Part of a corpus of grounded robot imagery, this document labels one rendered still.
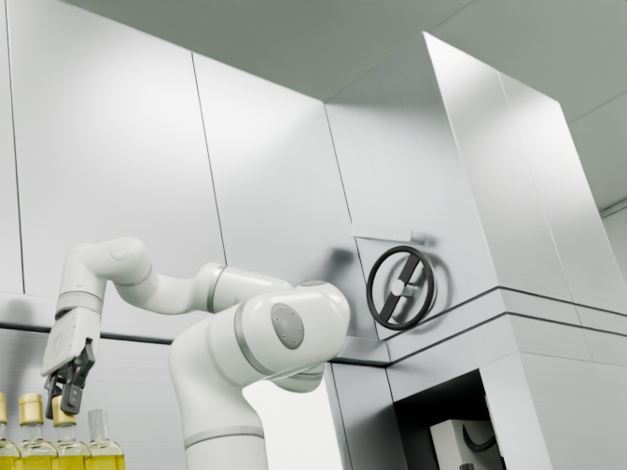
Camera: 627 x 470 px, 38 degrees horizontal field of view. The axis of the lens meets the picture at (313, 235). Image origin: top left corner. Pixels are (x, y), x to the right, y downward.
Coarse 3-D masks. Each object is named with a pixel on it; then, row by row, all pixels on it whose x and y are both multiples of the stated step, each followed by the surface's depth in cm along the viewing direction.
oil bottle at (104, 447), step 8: (96, 440) 140; (104, 440) 140; (96, 448) 138; (104, 448) 138; (112, 448) 139; (120, 448) 141; (96, 456) 137; (104, 456) 138; (112, 456) 139; (120, 456) 140; (96, 464) 136; (104, 464) 137; (112, 464) 138; (120, 464) 139
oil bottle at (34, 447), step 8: (24, 440) 132; (32, 440) 132; (40, 440) 132; (24, 448) 130; (32, 448) 130; (40, 448) 131; (48, 448) 132; (24, 456) 129; (32, 456) 130; (40, 456) 130; (48, 456) 131; (56, 456) 132; (24, 464) 129; (32, 464) 129; (40, 464) 130; (48, 464) 131; (56, 464) 132
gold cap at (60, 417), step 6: (60, 396) 139; (54, 402) 139; (60, 402) 138; (54, 408) 138; (54, 414) 138; (60, 414) 138; (66, 414) 138; (72, 414) 138; (54, 420) 138; (60, 420) 137; (66, 420) 137; (72, 420) 138; (54, 426) 139
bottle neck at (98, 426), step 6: (90, 414) 142; (96, 414) 142; (102, 414) 142; (90, 420) 142; (96, 420) 142; (102, 420) 142; (90, 426) 142; (96, 426) 141; (102, 426) 141; (90, 432) 141; (96, 432) 141; (102, 432) 141; (90, 438) 141; (96, 438) 140; (108, 438) 142
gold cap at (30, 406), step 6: (24, 396) 135; (30, 396) 135; (36, 396) 135; (24, 402) 134; (30, 402) 134; (36, 402) 135; (24, 408) 134; (30, 408) 134; (36, 408) 134; (42, 408) 136; (24, 414) 134; (30, 414) 134; (36, 414) 134; (42, 414) 135; (24, 420) 133; (30, 420) 133; (36, 420) 134; (42, 420) 135
